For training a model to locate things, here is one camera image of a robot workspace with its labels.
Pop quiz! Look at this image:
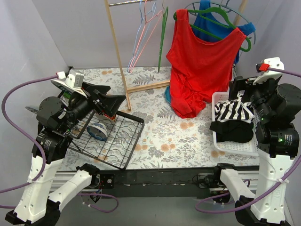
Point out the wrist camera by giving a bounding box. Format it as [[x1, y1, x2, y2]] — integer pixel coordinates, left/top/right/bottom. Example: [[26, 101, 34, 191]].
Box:
[[253, 57, 284, 85], [64, 69, 84, 89]]

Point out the blue tank top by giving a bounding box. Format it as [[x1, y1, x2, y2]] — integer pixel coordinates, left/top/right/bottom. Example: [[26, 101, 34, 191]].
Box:
[[192, 0, 256, 64]]

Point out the black white striped garment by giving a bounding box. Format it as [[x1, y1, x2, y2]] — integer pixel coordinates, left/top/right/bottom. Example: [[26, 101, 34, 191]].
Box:
[[214, 93, 255, 124]]

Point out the teal dish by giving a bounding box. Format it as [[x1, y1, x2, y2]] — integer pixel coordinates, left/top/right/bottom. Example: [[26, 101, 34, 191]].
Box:
[[164, 86, 171, 105]]

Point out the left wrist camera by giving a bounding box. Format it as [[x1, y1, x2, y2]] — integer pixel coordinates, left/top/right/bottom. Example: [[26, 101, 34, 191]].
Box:
[[64, 69, 84, 89]]

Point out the wooden clothes rack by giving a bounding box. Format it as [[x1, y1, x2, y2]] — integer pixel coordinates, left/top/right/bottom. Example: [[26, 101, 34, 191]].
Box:
[[104, 0, 249, 111]]

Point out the red tank top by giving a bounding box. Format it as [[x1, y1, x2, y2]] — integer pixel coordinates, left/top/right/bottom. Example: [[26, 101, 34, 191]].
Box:
[[166, 9, 246, 118]]

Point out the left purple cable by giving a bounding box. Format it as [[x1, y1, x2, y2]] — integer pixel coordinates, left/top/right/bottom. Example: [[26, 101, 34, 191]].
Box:
[[0, 73, 119, 214]]

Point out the black wire dish rack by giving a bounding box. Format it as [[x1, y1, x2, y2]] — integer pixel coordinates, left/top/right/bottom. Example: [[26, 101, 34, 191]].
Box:
[[60, 112, 145, 171]]

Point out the blue patterned bowl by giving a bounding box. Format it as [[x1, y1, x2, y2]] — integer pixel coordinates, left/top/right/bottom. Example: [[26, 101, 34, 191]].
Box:
[[87, 122, 108, 141]]

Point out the black tank top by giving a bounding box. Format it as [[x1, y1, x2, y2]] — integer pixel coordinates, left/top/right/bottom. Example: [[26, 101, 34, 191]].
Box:
[[210, 120, 253, 143]]

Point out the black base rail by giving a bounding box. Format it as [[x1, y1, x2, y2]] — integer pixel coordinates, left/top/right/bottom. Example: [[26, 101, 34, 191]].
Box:
[[102, 167, 227, 198]]

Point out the green hanger on rack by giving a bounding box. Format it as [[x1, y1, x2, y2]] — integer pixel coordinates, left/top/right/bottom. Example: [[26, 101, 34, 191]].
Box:
[[158, 1, 169, 72]]

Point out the green hanger with tops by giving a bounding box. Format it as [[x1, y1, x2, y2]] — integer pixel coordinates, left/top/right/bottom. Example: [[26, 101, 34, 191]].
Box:
[[187, 7, 237, 40]]

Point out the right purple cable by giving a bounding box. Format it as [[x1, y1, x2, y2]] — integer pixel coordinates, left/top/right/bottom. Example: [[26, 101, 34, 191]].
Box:
[[195, 67, 301, 214]]

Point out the purple cable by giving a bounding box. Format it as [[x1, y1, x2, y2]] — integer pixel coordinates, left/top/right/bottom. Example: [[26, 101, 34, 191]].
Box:
[[195, 67, 301, 214], [0, 73, 119, 214]]

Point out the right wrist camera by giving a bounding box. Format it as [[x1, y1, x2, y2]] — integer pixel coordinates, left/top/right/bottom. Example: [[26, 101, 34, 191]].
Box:
[[253, 57, 284, 85]]

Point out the pink wire hanger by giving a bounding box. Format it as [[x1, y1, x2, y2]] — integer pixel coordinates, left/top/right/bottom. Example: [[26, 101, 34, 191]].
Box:
[[139, 0, 163, 58]]

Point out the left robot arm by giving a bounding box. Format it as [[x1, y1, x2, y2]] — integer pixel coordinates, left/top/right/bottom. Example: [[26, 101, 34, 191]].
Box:
[[5, 79, 126, 226]]

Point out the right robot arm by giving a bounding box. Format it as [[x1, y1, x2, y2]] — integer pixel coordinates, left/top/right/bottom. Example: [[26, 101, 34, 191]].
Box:
[[213, 77, 301, 226]]

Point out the white plastic basket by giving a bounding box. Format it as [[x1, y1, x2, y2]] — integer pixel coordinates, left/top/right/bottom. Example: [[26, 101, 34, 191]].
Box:
[[212, 92, 259, 157]]

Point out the red bowl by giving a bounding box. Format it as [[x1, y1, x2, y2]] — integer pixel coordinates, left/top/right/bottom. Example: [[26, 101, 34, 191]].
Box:
[[104, 114, 116, 121]]

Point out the white green rimmed plate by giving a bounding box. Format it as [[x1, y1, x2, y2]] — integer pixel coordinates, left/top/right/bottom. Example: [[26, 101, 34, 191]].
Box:
[[50, 79, 87, 97]]

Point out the blue wire hanger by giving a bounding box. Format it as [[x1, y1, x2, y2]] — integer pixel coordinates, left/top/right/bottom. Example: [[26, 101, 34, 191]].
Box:
[[127, 0, 157, 73]]

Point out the grey patterned plate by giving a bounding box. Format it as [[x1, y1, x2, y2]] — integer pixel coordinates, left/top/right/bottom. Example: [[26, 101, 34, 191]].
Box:
[[25, 106, 39, 114]]

